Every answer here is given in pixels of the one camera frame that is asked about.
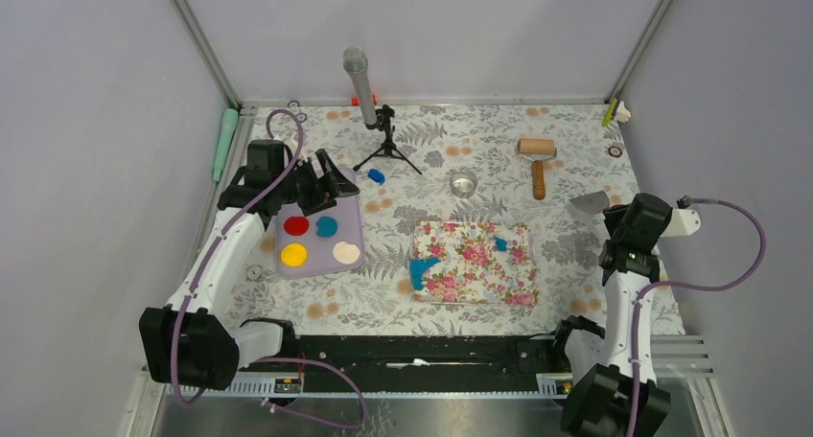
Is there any grey microphone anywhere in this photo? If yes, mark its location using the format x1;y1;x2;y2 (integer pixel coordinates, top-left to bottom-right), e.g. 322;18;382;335
343;46;378;129

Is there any wooden rolling pin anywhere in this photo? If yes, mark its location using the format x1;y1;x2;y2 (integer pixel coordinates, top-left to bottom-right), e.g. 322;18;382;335
516;137;557;200

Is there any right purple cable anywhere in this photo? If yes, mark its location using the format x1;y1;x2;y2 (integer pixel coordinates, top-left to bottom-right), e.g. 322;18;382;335
562;195;768;437

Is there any black microphone tripod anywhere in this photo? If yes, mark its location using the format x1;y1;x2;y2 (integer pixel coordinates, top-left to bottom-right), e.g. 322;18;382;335
352;104;423;174

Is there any green marker pen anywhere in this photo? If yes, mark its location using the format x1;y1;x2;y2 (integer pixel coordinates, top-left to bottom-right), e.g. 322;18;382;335
212;108;239;183

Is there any red clip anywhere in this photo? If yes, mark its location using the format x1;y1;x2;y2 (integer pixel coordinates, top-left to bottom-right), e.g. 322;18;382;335
351;94;378;106

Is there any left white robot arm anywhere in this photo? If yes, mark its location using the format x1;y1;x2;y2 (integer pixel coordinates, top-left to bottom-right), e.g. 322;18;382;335
139;139;360;390

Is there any blue dough scrap strip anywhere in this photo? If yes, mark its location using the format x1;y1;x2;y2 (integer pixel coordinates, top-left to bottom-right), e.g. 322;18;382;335
408;257;441;291

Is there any metal scraper wooden handle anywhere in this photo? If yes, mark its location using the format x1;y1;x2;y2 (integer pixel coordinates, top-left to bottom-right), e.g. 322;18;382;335
569;191;611;216

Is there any blue dough piece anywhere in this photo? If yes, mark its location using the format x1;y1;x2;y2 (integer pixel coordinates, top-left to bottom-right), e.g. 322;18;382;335
367;169;386;185

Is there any floral cutting board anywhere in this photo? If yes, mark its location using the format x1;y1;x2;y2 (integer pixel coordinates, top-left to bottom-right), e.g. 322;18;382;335
409;220;540;307

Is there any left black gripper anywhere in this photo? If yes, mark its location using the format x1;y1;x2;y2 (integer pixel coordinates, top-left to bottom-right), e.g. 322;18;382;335
274;149;359;217

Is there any white clip in corner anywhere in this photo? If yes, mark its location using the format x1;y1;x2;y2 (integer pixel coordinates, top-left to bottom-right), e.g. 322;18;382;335
614;100;632;123

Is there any floral tablecloth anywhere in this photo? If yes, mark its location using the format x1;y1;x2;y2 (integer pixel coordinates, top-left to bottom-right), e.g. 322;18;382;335
202;103;687;337

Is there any yellow dough disc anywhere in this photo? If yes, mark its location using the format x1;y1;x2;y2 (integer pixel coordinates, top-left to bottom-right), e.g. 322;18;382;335
279;242;308;267

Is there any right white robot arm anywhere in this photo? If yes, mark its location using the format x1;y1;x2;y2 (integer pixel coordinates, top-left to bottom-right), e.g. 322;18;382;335
549;194;672;436

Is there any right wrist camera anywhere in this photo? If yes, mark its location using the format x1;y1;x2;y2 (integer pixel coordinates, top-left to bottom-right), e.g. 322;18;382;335
662;208;701;238

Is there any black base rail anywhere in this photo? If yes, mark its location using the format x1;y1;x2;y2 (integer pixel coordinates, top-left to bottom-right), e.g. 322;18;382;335
238;333;613;394

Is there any beige dough disc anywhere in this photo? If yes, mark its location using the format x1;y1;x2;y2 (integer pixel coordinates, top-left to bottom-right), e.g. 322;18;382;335
332;241;361;265

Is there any red dough disc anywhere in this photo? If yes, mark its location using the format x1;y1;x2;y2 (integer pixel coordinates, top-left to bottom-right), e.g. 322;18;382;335
283;216;310;237

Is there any purple tray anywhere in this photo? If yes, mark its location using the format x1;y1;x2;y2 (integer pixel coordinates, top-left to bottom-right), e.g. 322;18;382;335
275;195;365;279

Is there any small blue dough scrap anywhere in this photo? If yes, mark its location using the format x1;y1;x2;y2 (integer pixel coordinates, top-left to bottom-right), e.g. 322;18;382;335
494;236;508;252

